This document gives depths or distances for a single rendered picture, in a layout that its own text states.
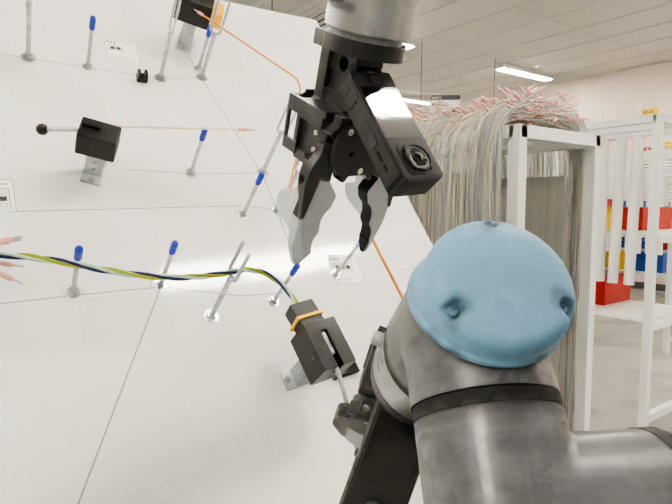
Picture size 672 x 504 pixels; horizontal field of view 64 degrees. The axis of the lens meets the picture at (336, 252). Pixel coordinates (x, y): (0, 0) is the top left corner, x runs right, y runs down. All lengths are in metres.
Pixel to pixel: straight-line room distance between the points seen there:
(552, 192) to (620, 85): 8.09
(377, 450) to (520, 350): 0.19
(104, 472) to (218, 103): 0.58
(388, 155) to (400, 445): 0.22
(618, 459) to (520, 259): 0.10
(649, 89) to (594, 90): 0.84
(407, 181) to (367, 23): 0.13
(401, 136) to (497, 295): 0.22
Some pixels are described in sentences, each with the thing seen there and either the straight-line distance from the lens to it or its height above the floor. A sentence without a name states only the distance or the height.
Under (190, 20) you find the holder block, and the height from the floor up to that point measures 1.56.
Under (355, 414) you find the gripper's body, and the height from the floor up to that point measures 1.09.
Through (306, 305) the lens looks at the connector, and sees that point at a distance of 0.62.
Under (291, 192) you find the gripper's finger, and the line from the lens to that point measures 0.52.
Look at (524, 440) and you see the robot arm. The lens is 0.26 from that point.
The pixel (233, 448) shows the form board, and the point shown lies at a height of 1.01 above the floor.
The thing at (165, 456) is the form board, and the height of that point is 1.02.
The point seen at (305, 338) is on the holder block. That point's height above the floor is 1.12.
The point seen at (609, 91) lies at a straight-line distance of 9.75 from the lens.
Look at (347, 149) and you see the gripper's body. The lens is 0.48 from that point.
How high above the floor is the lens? 1.26
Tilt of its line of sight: 5 degrees down
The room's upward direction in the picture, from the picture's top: straight up
